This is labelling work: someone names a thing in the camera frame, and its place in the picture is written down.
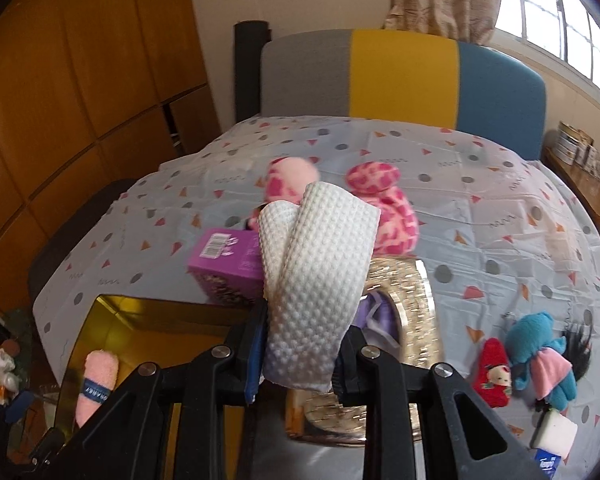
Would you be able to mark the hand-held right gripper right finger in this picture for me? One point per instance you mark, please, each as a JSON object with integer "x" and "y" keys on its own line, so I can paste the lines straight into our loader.
{"x": 347, "y": 360}

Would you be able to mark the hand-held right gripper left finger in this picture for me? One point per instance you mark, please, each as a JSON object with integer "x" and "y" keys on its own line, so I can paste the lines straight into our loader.
{"x": 253, "y": 365}

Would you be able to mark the white textured towel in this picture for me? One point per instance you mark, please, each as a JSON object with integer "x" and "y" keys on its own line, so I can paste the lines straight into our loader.
{"x": 320, "y": 270}

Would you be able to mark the red heart plush doll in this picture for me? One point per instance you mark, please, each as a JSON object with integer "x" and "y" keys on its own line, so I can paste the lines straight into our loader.
{"x": 492, "y": 372}

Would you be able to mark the black hair wig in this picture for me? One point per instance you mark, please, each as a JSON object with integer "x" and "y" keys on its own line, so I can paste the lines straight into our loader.
{"x": 577, "y": 355}

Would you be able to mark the gold ornate tissue box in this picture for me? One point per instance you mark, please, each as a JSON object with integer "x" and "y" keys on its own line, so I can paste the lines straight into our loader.
{"x": 415, "y": 310}

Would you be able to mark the purple cardboard box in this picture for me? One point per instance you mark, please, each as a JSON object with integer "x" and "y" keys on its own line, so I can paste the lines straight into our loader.
{"x": 220, "y": 265}

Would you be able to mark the pink spotted giraffe plush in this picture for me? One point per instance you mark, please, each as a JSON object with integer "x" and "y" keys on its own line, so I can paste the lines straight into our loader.
{"x": 395, "y": 220}

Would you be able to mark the blue plush doll pink dress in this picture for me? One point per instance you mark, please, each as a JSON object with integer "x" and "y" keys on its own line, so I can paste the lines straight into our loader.
{"x": 545, "y": 360}

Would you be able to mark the blue tissue packet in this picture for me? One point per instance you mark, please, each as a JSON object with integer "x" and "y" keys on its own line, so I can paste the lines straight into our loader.
{"x": 547, "y": 464}

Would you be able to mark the pile of small toys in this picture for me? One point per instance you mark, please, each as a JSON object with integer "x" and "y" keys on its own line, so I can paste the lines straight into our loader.
{"x": 2, "y": 365}

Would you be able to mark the grey yellow blue headboard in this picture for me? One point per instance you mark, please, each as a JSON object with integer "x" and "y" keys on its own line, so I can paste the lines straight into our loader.
{"x": 400, "y": 75}

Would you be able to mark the wooden desk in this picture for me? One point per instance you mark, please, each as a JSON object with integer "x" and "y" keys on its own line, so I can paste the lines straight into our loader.
{"x": 590, "y": 195}

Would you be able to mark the row of books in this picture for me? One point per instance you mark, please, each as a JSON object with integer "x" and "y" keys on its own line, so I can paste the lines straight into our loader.
{"x": 580, "y": 150}

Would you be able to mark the wooden wardrobe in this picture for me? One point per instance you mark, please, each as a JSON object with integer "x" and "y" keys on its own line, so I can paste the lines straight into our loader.
{"x": 80, "y": 85}

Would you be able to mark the window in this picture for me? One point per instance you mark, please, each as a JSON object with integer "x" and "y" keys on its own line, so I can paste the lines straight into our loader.
{"x": 555, "y": 10}

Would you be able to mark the black post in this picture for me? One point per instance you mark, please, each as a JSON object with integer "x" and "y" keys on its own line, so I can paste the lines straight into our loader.
{"x": 247, "y": 70}

